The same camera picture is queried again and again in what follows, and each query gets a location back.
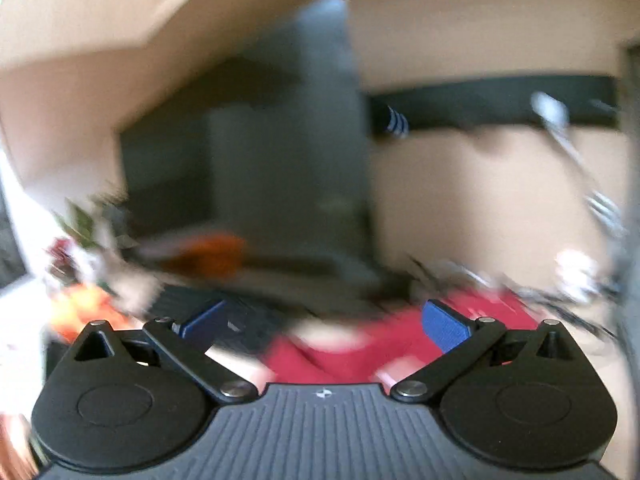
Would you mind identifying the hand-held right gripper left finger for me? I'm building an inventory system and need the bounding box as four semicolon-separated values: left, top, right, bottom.
72;300;258;403

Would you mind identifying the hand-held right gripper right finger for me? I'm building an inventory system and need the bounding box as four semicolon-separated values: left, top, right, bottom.
390;299;581;403

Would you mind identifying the red fleece garment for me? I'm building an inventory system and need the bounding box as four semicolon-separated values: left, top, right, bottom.
260;292;546;386

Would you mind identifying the black keyboard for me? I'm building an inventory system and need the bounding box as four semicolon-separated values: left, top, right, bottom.
150;280;301;356

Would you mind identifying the orange object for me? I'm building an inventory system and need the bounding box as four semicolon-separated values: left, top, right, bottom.
162;234;247;277

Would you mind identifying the orange cloth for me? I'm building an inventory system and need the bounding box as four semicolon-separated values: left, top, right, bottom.
50;282;131;343

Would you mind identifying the black computer monitor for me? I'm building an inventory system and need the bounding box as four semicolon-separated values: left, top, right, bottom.
117;0;381;281

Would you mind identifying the black socket rail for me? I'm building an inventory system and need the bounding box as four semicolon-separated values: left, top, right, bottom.
367;75;621;138

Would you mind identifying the grey power cable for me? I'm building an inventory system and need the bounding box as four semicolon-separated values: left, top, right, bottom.
532;91;631;241

